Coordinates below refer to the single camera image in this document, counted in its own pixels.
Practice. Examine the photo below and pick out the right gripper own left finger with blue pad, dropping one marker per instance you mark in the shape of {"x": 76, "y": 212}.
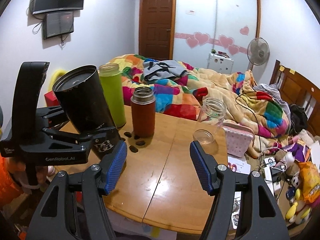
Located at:
{"x": 55, "y": 216}

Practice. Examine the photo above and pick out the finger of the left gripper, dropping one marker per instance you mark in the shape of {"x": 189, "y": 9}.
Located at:
{"x": 96, "y": 137}
{"x": 30, "y": 79}

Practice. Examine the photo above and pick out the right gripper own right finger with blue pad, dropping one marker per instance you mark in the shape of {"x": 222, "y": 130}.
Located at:
{"x": 260, "y": 216}

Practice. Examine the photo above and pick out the black thermos bottle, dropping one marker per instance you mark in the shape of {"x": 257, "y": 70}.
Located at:
{"x": 81, "y": 96}

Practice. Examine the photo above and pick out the yellow foam tube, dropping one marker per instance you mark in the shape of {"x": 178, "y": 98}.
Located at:
{"x": 56, "y": 75}

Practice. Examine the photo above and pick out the red box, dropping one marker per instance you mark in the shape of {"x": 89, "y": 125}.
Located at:
{"x": 51, "y": 99}

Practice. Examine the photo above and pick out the yellow plush toy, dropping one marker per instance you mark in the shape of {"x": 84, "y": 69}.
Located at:
{"x": 299, "y": 212}

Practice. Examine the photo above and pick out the white power strip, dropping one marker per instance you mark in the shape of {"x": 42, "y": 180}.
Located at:
{"x": 273, "y": 174}

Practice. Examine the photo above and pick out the orange snack bag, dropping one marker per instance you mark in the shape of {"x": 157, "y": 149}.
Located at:
{"x": 309, "y": 175}

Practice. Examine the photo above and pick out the red thermos bottle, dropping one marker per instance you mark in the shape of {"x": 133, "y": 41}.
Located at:
{"x": 143, "y": 105}

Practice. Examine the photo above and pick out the green bottle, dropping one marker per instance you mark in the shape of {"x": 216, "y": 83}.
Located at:
{"x": 110, "y": 79}

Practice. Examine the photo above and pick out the purple toy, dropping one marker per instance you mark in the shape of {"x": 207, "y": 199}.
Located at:
{"x": 299, "y": 152}

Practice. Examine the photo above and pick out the pink dotted pouch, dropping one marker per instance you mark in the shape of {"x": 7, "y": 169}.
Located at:
{"x": 238, "y": 138}

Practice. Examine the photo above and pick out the grey black garment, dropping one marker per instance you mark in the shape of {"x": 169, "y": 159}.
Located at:
{"x": 167, "y": 69}

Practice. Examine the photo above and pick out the glass jar lid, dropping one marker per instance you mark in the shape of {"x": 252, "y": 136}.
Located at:
{"x": 204, "y": 137}

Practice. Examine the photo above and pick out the black bag on bed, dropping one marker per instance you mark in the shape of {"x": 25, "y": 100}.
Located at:
{"x": 299, "y": 119}

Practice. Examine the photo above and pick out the colourful patchwork quilt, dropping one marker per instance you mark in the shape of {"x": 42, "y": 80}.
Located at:
{"x": 182, "y": 97}

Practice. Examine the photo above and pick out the clear glass jar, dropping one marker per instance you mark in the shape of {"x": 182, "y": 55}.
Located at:
{"x": 212, "y": 112}

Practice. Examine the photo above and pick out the wooden bed headboard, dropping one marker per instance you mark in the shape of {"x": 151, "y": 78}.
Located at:
{"x": 296, "y": 89}

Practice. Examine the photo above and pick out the brown wooden door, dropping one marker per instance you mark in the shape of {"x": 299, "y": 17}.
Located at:
{"x": 155, "y": 28}

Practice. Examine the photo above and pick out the white bedside cabinet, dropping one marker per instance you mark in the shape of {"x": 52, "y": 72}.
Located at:
{"x": 220, "y": 63}

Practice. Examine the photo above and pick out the wardrobe with heart stickers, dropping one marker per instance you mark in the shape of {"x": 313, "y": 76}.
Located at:
{"x": 201, "y": 27}

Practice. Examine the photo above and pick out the standing electric fan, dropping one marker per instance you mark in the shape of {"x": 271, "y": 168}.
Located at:
{"x": 258, "y": 52}

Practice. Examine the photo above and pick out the small black wall monitor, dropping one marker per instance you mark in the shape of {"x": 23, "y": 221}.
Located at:
{"x": 57, "y": 24}

